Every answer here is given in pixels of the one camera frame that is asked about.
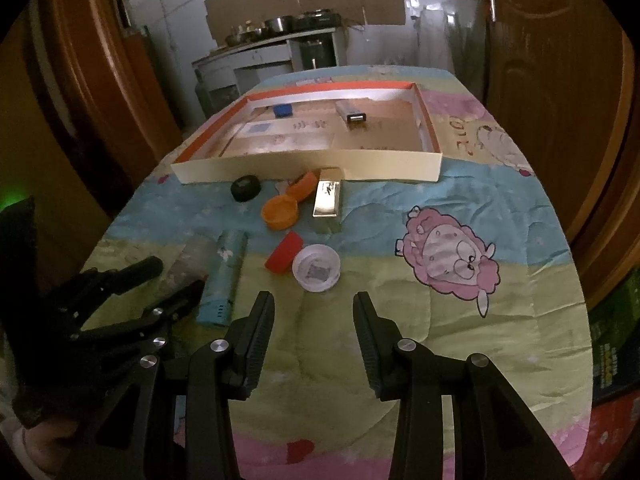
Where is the orange bottle cap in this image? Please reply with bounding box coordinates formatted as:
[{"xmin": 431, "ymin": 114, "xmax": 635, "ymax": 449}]
[
  {"xmin": 285, "ymin": 170, "xmax": 322, "ymax": 203},
  {"xmin": 261, "ymin": 195, "xmax": 301, "ymax": 231}
]

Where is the green carton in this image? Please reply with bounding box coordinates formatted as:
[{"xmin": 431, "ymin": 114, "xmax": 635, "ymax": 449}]
[{"xmin": 589, "ymin": 270, "xmax": 640, "ymax": 403}]

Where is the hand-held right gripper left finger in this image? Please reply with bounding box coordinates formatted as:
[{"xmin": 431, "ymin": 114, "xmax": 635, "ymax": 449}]
[{"xmin": 60, "ymin": 290, "xmax": 277, "ymax": 480}]

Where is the red bottle cap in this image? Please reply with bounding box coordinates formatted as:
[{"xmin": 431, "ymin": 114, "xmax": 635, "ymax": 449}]
[{"xmin": 265, "ymin": 231, "xmax": 304, "ymax": 273}]

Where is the person's left hand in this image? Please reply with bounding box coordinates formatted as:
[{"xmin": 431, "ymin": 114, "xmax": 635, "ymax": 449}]
[{"xmin": 7, "ymin": 422, "xmax": 76, "ymax": 476}]

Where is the black bottle cap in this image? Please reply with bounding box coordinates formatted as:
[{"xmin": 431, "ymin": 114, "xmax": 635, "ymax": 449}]
[{"xmin": 230, "ymin": 175, "xmax": 262, "ymax": 203}]

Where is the kitchen counter cabinet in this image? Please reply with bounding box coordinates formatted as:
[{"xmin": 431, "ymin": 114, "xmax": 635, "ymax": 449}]
[{"xmin": 192, "ymin": 27, "xmax": 346, "ymax": 111}]

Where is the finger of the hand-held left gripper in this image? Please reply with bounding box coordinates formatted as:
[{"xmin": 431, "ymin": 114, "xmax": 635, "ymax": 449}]
[
  {"xmin": 60, "ymin": 256, "xmax": 165, "ymax": 311},
  {"xmin": 80, "ymin": 281, "xmax": 204, "ymax": 361}
]

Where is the black gas stove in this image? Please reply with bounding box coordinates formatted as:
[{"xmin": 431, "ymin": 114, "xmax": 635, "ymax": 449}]
[{"xmin": 295, "ymin": 10, "xmax": 343, "ymax": 31}]

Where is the dark green kitchen appliance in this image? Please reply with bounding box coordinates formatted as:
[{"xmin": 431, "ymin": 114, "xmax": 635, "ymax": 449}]
[{"xmin": 300, "ymin": 40, "xmax": 336, "ymax": 68}]

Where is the shallow orange-rimmed cardboard box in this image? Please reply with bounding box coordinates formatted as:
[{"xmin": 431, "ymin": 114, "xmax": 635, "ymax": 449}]
[{"xmin": 171, "ymin": 81, "xmax": 443, "ymax": 186}]

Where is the cartoon printed blanket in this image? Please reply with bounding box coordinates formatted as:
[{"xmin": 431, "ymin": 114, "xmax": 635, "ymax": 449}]
[{"xmin": 80, "ymin": 64, "xmax": 596, "ymax": 480}]

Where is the gold rectangular box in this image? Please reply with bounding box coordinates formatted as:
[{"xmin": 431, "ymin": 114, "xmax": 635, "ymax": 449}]
[{"xmin": 312, "ymin": 166, "xmax": 346, "ymax": 221}]

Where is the teal rectangular box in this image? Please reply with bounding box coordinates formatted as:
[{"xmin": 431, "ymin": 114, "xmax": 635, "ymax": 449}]
[{"xmin": 196, "ymin": 230, "xmax": 249, "ymax": 327}]

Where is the red carton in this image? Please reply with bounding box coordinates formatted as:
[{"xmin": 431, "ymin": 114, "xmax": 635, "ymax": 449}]
[{"xmin": 575, "ymin": 395, "xmax": 640, "ymax": 480}]

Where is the white bottle cap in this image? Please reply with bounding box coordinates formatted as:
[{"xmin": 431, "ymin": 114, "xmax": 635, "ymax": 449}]
[{"xmin": 292, "ymin": 244, "xmax": 342, "ymax": 292}]

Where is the white plastic bag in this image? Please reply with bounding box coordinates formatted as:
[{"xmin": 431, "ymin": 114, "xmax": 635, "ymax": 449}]
[{"xmin": 415, "ymin": 5, "xmax": 456, "ymax": 71}]

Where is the plain wooden door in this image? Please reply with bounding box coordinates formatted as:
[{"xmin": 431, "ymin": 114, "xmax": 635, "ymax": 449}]
[{"xmin": 30, "ymin": 0, "xmax": 183, "ymax": 221}]

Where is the white printed small box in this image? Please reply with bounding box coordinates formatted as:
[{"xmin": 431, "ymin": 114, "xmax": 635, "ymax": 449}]
[{"xmin": 335, "ymin": 100, "xmax": 368, "ymax": 126}]

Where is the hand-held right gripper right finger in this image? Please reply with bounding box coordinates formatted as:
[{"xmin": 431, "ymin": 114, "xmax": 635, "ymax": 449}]
[{"xmin": 352, "ymin": 291, "xmax": 576, "ymax": 480}]

